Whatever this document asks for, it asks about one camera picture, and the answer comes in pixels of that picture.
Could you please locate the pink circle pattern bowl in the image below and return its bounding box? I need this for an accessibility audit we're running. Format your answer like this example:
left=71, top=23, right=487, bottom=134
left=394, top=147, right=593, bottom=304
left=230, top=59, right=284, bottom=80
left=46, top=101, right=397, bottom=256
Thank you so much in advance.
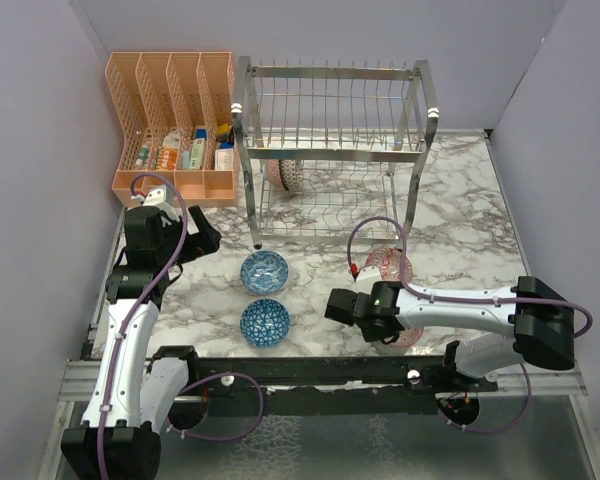
left=379, top=327, right=424, bottom=349

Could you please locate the red geometric bowl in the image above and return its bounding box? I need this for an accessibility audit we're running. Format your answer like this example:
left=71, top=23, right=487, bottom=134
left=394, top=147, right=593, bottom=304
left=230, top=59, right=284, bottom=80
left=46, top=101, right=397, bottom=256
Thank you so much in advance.
left=364, top=246, right=413, bottom=283

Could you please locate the brown patterned bowl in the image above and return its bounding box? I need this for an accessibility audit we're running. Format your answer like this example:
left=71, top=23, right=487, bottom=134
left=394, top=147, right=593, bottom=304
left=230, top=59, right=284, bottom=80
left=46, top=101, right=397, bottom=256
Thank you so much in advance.
left=279, top=160, right=304, bottom=193

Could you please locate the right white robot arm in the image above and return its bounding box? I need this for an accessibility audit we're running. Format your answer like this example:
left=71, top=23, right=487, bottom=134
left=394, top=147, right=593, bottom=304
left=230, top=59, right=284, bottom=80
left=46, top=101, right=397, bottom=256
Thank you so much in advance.
left=325, top=276, right=576, bottom=391

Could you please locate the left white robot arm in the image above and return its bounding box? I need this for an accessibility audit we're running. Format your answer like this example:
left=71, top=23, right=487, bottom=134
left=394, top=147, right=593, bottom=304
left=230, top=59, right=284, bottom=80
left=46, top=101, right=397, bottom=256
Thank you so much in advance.
left=61, top=206, right=221, bottom=479

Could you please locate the steel dish rack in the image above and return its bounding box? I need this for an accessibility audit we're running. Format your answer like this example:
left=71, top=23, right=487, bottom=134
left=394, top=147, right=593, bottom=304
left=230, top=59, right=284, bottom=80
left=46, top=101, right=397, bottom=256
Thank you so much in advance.
left=231, top=56, right=440, bottom=247

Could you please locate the blue triangle bowl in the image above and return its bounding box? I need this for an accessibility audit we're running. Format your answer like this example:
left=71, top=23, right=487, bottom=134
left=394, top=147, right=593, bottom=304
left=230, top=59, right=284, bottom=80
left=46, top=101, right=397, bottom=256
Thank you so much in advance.
left=240, top=299, right=291, bottom=348

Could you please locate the orange white box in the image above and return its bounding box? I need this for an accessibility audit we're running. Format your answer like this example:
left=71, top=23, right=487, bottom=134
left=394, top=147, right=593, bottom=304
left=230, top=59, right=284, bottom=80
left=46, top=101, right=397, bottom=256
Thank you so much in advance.
left=156, top=129, right=181, bottom=171

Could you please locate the blue floral bowl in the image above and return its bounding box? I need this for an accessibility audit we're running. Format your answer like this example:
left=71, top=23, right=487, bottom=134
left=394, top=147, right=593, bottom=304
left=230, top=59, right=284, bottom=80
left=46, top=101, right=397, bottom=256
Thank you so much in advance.
left=240, top=250, right=289, bottom=295

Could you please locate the small bottle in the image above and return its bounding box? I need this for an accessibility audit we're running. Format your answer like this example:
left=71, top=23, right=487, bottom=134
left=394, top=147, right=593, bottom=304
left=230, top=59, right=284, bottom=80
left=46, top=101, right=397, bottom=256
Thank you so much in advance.
left=134, top=144, right=150, bottom=169

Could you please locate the green white box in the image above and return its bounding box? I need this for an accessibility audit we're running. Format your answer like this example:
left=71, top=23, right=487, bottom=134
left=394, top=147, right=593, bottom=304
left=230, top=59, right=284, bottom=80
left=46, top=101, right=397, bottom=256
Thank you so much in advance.
left=182, top=127, right=207, bottom=170

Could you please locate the white label box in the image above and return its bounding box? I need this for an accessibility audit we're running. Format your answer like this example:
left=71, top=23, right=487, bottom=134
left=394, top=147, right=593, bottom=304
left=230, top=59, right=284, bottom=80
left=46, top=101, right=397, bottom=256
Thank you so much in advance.
left=215, top=148, right=234, bottom=171

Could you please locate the peach desk organizer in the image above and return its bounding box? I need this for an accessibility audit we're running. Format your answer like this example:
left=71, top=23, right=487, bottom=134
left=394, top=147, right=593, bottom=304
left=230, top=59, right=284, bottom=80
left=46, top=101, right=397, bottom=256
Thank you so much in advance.
left=105, top=52, right=239, bottom=207

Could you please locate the yellow black item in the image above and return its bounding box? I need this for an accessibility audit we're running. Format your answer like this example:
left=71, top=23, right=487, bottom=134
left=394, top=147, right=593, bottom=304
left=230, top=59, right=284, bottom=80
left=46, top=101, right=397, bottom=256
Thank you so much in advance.
left=216, top=123, right=232, bottom=143

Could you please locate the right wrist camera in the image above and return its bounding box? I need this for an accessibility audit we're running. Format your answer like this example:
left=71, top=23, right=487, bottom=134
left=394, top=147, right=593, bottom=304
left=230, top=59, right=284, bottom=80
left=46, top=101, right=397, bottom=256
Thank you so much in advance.
left=355, top=266, right=382, bottom=294

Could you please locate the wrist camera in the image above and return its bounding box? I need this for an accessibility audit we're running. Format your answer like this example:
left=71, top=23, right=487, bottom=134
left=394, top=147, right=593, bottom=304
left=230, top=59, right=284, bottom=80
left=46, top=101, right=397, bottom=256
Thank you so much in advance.
left=355, top=266, right=382, bottom=294
left=131, top=184, right=173, bottom=206

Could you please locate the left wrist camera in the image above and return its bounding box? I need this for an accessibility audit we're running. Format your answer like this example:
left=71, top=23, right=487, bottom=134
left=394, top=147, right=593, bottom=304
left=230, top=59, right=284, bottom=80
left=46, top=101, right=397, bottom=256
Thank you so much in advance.
left=131, top=184, right=173, bottom=206

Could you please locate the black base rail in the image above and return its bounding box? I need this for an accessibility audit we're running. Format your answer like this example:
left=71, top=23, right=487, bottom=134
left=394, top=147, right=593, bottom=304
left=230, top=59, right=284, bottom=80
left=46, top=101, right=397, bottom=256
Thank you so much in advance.
left=167, top=353, right=497, bottom=417

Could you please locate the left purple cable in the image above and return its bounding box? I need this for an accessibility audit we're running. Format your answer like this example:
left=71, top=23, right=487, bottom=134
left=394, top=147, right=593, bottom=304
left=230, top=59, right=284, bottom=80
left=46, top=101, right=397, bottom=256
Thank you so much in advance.
left=95, top=172, right=266, bottom=479

